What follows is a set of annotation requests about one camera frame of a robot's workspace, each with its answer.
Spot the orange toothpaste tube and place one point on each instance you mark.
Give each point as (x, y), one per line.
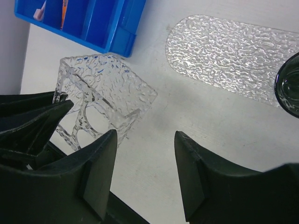
(64, 9)

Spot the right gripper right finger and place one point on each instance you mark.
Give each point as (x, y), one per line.
(217, 191)

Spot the clear brown-banded cup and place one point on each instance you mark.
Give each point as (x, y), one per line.
(286, 86)

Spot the clear textured oval tray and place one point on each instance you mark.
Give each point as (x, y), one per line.
(235, 56)

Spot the clear acrylic toothbrush holder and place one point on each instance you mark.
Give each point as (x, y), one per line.
(106, 94)

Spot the blue plastic bin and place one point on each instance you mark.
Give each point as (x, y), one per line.
(102, 25)

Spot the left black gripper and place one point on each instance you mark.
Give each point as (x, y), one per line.
(27, 123)

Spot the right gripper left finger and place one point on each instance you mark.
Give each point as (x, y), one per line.
(72, 190)

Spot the pink toothpaste tube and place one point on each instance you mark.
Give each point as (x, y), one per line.
(39, 12)

